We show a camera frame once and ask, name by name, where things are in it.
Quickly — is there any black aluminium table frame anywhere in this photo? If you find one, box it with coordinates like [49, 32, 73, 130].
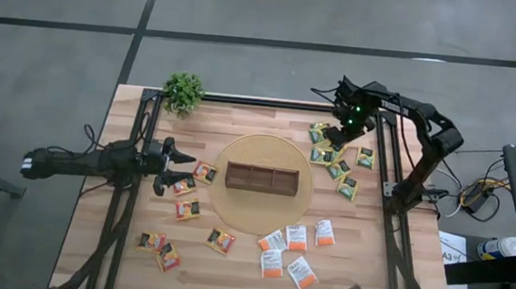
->
[48, 79, 473, 289]

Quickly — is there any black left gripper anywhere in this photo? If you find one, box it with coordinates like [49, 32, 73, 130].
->
[135, 133, 198, 200]

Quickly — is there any black power brick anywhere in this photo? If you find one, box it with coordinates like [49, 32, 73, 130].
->
[458, 182, 492, 216]

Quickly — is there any potted green plant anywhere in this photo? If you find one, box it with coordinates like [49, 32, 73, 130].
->
[159, 69, 208, 121]

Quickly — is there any yellow cable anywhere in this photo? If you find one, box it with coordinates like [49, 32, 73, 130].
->
[458, 174, 513, 213]

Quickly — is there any white orange Tazo tea packet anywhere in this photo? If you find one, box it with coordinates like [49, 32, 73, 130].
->
[313, 218, 339, 248]
[284, 254, 321, 289]
[283, 222, 311, 254]
[256, 228, 290, 255]
[257, 247, 286, 281]

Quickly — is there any brown wooden tea organizer box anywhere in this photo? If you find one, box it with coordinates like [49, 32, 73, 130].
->
[223, 160, 301, 197]

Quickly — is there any orange black tea packet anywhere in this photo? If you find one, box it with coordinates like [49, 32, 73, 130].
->
[153, 241, 184, 276]
[191, 160, 220, 187]
[203, 226, 237, 258]
[136, 229, 168, 255]
[171, 177, 198, 199]
[173, 195, 203, 224]

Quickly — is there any black cart crossbar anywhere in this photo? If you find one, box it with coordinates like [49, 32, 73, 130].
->
[442, 247, 516, 289]

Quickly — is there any silver frame bracket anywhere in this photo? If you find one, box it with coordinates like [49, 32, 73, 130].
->
[381, 180, 398, 199]

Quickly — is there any round woven straw placemat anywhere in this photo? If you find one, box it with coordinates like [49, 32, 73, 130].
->
[204, 129, 320, 242]

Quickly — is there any white wipes canister blue label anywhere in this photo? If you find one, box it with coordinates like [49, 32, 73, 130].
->
[474, 232, 516, 264]

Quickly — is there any white printed paper sheet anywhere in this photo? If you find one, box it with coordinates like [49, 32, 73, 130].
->
[432, 230, 475, 289]

